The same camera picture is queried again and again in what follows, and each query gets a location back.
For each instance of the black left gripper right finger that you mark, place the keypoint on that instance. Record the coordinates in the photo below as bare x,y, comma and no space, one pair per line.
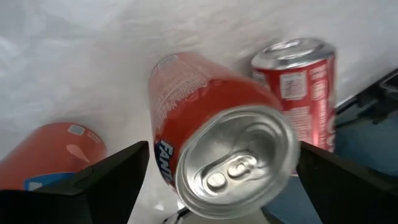
351,196

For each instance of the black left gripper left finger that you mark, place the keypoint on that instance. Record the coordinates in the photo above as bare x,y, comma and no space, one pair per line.
62,205

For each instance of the red Fanta strawberry can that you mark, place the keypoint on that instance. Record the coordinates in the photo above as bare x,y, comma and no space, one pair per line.
308,93
49,152
202,124

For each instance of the white glossy table mat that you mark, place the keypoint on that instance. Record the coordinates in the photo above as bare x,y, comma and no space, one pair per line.
93,62

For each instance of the black aluminium table frame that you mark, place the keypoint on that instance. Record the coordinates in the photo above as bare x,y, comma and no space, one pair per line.
373,105

